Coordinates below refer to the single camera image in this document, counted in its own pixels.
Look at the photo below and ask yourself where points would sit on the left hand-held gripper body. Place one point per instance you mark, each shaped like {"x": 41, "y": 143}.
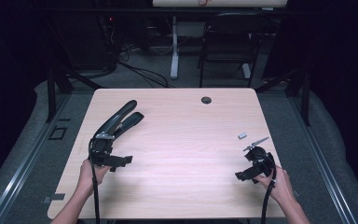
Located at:
{"x": 101, "y": 149}

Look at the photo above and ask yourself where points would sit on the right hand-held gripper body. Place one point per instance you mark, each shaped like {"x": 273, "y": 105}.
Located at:
{"x": 262, "y": 161}

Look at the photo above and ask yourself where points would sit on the small grey staple strip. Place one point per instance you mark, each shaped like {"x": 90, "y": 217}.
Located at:
{"x": 242, "y": 135}

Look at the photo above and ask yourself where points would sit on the large black stapler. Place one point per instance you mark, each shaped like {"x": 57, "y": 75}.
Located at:
{"x": 118, "y": 116}

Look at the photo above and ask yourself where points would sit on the person's right hand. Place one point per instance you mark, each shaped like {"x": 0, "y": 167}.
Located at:
{"x": 279, "y": 186}

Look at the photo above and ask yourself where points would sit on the person's left hand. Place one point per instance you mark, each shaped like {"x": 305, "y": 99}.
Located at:
{"x": 88, "y": 177}

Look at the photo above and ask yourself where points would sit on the grey tape strip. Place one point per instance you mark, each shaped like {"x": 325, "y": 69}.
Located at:
{"x": 297, "y": 193}

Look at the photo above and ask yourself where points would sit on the dark tape strip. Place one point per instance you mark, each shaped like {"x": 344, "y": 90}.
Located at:
{"x": 53, "y": 197}

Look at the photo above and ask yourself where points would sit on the black metal stand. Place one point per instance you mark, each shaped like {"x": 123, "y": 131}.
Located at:
{"x": 52, "y": 93}
{"x": 305, "y": 96}

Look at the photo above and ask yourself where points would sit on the black table grommet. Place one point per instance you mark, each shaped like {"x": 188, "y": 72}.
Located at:
{"x": 206, "y": 100}

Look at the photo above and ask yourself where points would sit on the short white desk foot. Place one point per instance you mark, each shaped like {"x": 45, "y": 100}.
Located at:
{"x": 246, "y": 71}

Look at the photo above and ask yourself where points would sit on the white desk leg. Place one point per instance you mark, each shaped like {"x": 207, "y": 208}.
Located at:
{"x": 174, "y": 56}

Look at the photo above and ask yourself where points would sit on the black folding chair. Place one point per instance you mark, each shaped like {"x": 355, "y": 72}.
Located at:
{"x": 230, "y": 40}

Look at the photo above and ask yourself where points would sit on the white desk top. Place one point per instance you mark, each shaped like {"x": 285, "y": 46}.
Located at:
{"x": 220, "y": 2}

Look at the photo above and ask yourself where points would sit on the aluminium floor rail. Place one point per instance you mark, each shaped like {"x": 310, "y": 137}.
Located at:
{"x": 326, "y": 168}
{"x": 21, "y": 168}

